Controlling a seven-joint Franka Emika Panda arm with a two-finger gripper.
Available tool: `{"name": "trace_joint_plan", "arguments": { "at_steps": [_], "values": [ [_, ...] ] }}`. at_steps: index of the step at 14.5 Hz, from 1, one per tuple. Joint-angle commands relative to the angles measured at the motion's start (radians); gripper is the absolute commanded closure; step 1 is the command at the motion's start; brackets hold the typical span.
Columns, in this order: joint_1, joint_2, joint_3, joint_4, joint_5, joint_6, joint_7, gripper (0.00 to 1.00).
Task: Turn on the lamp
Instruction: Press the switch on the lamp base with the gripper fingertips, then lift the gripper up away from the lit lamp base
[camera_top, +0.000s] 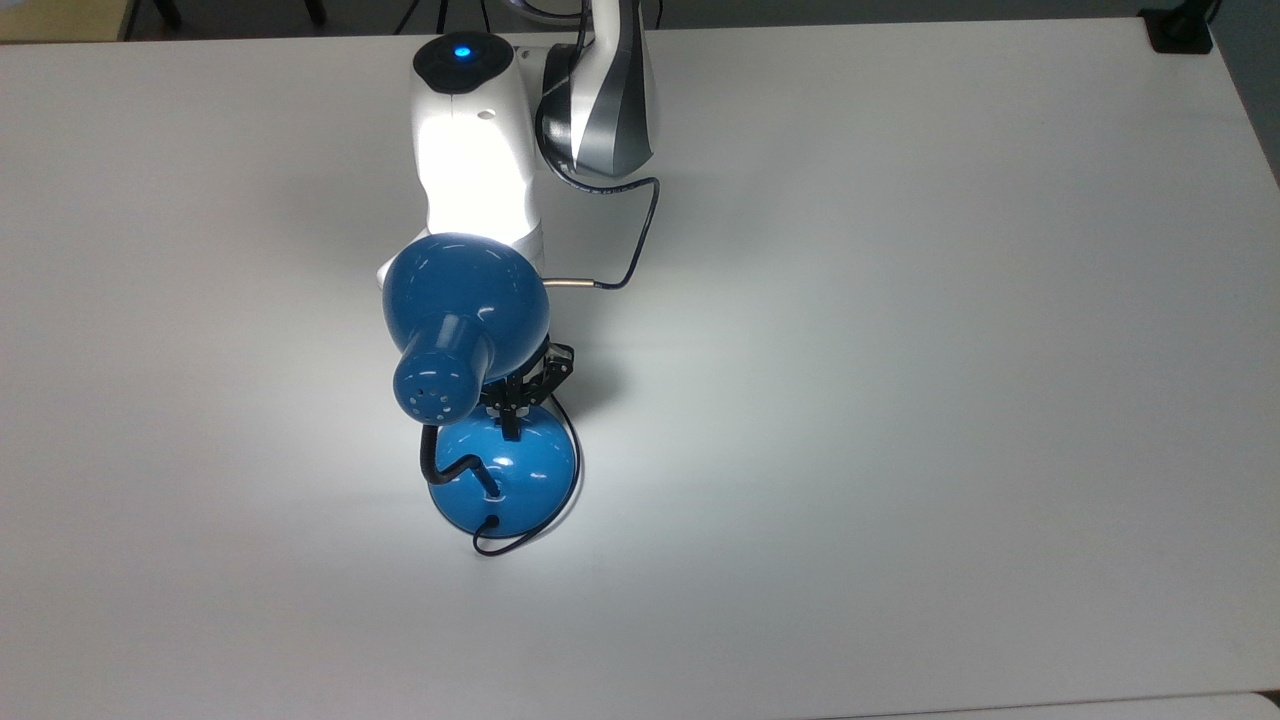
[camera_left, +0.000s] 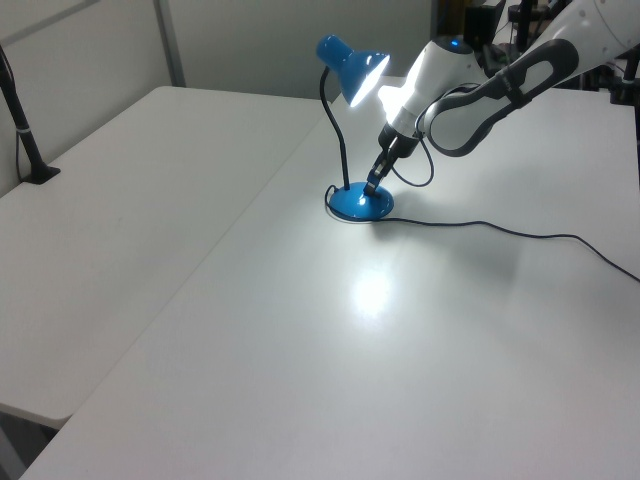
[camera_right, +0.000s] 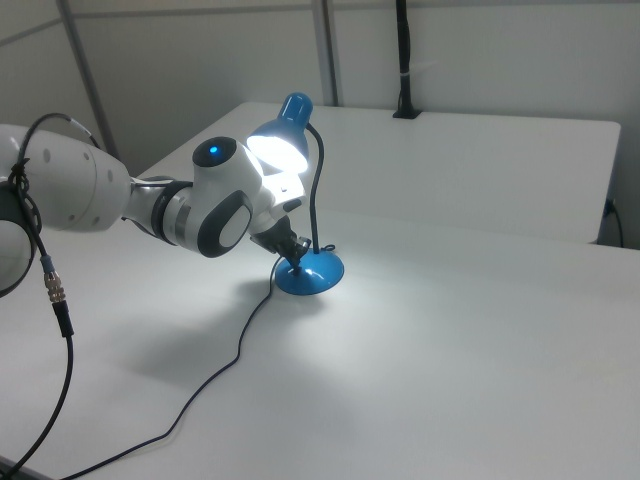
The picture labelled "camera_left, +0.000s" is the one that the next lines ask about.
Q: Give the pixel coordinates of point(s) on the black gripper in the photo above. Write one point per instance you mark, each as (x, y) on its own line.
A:
(400, 142)

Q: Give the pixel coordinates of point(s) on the blue gooseneck desk lamp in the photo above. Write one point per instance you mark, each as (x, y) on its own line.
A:
(357, 202)

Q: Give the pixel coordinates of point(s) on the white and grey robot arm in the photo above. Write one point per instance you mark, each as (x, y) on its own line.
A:
(490, 85)

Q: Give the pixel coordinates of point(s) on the dark background cabinet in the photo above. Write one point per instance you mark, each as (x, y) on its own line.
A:
(480, 22)

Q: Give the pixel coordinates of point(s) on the thin black background pole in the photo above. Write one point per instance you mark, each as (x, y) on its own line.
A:
(522, 22)

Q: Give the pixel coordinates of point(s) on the black clamp pole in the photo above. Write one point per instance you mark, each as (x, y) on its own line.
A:
(625, 85)

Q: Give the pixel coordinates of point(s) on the grey partition frame post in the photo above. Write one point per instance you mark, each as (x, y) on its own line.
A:
(170, 40)

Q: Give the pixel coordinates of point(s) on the black camera stand pole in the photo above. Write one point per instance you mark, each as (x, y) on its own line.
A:
(25, 140)

